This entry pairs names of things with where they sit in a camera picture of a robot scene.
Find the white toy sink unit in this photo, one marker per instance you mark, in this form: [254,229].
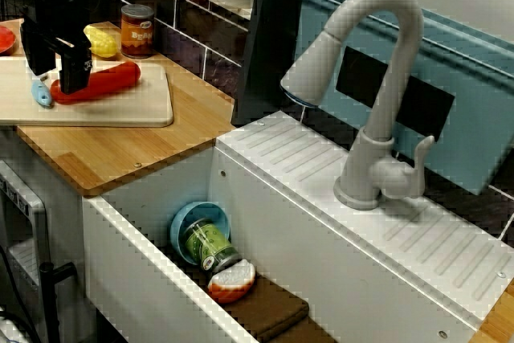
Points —
[321,246]

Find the blue bowl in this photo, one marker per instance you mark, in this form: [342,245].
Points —
[180,226]

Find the green labelled can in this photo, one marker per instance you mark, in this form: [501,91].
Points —
[209,244]

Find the wooden stove countertop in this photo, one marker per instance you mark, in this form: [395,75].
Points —
[500,319]

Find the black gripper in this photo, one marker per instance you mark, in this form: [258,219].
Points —
[50,13]

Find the light wooden cutting board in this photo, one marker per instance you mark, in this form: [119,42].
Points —
[132,108]

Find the grey toy faucet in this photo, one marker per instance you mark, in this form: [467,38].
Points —
[385,118]

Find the brown folded cloth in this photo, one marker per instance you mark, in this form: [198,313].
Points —
[273,311]

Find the orange bean can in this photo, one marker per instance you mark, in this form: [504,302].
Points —
[137,33]

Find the red toy sausage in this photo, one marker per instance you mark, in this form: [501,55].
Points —
[112,80]

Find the black upright post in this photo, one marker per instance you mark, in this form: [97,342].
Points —
[273,58]

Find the red plate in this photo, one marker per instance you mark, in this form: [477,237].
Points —
[7,39]

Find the yellow toy corn cob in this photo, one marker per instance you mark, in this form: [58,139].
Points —
[104,42]

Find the teal plastic bin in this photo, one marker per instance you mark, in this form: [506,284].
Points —
[462,62]

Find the grey toy appliance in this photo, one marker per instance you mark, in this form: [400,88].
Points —
[24,206]

